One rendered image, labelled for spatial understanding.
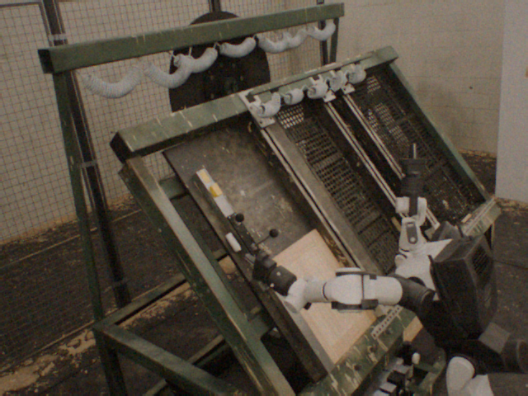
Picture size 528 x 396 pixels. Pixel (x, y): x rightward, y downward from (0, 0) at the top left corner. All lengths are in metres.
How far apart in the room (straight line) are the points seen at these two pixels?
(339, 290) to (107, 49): 1.43
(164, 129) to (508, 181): 4.49
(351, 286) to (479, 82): 5.97
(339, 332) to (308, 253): 0.35
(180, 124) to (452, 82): 5.76
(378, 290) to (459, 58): 6.02
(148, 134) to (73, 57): 0.48
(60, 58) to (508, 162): 4.69
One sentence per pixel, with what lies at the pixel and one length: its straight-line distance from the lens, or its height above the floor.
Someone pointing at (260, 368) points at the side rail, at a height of 1.06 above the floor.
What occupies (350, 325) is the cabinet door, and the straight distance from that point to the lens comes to 2.28.
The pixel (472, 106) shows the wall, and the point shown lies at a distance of 7.43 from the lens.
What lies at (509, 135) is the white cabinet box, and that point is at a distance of 5.79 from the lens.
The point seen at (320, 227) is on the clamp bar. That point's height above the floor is 1.29.
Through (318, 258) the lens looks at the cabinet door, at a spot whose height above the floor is 1.19.
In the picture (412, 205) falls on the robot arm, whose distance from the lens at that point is 2.18.
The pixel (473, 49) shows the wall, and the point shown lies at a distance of 7.31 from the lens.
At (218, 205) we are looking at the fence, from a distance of 2.05.
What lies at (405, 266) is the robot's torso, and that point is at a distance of 1.90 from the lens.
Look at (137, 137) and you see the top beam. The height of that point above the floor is 1.86.
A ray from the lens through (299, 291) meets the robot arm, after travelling 1.76.
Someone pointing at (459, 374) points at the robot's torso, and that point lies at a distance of 2.08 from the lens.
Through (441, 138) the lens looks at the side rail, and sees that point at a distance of 3.53.
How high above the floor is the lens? 2.28
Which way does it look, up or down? 21 degrees down
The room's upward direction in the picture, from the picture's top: 7 degrees counter-clockwise
